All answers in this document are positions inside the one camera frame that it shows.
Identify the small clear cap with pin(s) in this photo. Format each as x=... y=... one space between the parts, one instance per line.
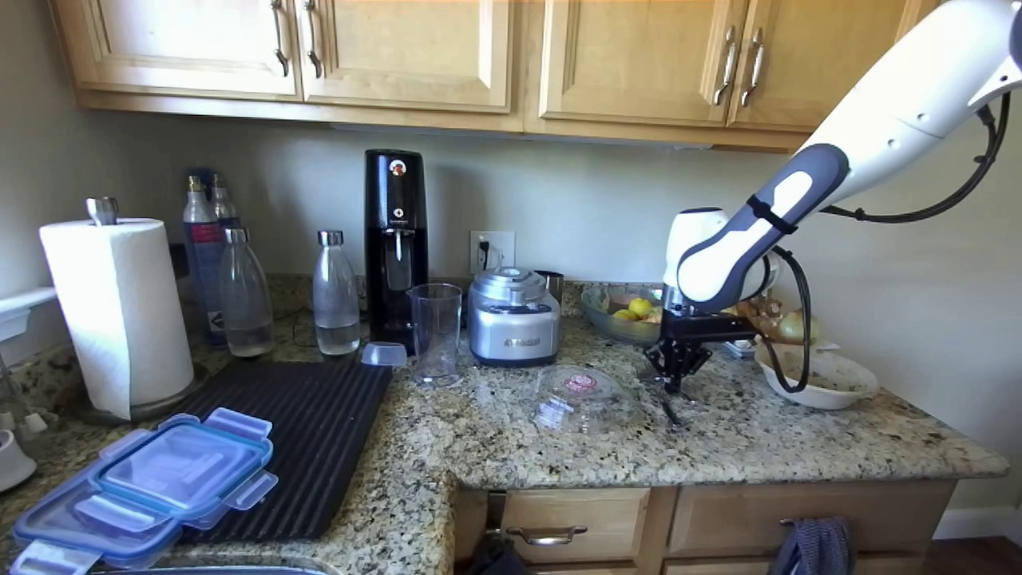
x=386 y=355

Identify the narrow wooden drawer front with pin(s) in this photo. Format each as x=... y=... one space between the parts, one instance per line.
x=594 y=511

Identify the blue grey hanging towel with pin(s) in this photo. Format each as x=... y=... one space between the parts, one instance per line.
x=815 y=548

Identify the black drying mat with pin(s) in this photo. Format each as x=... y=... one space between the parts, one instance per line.
x=308 y=447

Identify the wide wooden drawer front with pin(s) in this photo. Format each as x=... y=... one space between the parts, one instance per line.
x=745 y=516

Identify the clear plastic bottle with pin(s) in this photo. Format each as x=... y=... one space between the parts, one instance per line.
x=336 y=297
x=246 y=297

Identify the light wood cabinet door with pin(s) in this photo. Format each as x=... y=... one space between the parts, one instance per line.
x=818 y=53
x=418 y=48
x=627 y=53
x=172 y=41

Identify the dark hanging cloth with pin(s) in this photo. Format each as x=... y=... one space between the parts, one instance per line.
x=496 y=558

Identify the white ceramic bowl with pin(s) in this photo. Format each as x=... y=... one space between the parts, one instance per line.
x=833 y=404
x=841 y=373

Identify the white wall outlet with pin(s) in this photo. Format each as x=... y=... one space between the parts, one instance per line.
x=500 y=244

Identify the metal paper towel holder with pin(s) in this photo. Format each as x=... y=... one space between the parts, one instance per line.
x=100 y=207

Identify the glass fruit bowl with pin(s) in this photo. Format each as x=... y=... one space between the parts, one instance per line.
x=612 y=323

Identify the small white dish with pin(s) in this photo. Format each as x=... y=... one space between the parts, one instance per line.
x=13 y=465

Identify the brown skinned onion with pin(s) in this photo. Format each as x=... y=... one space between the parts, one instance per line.
x=761 y=315

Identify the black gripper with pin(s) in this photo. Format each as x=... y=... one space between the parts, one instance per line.
x=708 y=327

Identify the dark coloured bottle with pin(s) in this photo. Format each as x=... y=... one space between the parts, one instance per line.
x=200 y=255

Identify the whole yellow lemon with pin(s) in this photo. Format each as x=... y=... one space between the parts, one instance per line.
x=641 y=306

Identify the silver food processor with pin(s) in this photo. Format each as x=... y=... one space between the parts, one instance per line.
x=517 y=321

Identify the white paper towel roll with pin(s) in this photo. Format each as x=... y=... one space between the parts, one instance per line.
x=116 y=315

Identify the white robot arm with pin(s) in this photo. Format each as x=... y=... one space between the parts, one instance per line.
x=904 y=101

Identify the black soda maker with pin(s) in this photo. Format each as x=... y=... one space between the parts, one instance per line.
x=397 y=213

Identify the clear drinking glass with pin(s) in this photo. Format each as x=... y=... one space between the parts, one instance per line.
x=436 y=331

